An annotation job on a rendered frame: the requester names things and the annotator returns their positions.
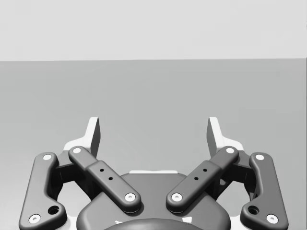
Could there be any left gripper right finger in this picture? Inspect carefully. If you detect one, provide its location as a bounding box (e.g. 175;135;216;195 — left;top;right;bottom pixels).
165;116;289;230

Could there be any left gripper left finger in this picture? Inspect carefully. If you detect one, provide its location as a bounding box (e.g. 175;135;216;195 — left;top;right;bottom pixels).
18;116;142;230

